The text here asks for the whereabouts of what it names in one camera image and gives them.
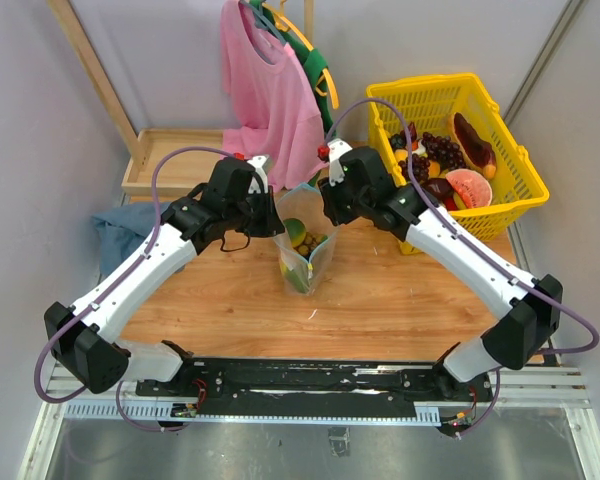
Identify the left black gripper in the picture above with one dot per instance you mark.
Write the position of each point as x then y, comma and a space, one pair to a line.
272, 224

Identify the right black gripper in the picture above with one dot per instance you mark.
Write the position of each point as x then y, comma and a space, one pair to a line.
331, 207

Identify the green yellow mango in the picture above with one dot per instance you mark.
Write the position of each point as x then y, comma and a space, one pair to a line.
296, 231

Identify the green longan bunch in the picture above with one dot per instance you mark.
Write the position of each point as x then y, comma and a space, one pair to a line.
312, 241

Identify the clear zip top bag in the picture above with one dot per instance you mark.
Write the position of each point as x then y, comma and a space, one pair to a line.
301, 276

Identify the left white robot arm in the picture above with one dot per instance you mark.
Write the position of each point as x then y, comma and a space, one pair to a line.
85, 337

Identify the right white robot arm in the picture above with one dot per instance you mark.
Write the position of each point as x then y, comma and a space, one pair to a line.
525, 308

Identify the wooden tray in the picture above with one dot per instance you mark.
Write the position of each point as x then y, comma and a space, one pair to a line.
181, 173

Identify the dark red fig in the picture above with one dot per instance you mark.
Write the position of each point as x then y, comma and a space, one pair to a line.
410, 134

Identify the dark purple grape bunch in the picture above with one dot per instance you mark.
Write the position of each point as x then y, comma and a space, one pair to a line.
443, 150

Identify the pink t-shirt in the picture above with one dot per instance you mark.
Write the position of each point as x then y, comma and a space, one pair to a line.
271, 97

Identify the yellow plastic basket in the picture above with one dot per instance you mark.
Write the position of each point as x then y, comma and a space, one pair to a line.
430, 105

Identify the watermelon slice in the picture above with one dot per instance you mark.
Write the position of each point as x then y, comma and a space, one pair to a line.
470, 189

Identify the blue cloth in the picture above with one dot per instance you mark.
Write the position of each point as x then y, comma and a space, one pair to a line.
122, 231

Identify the brown sweet potato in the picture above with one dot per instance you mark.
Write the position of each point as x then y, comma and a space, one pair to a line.
478, 154

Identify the green t-shirt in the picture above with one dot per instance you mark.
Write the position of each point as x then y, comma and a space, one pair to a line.
322, 103

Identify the yellow clothes hanger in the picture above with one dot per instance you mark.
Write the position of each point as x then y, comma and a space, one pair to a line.
324, 84

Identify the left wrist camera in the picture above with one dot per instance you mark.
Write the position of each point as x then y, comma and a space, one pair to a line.
261, 165

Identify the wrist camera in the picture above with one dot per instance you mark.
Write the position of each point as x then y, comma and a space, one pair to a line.
261, 165
331, 153

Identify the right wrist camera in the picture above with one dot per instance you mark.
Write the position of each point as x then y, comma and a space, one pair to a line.
331, 153

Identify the wooden rack frame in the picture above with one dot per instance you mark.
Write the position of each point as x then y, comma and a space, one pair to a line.
153, 64

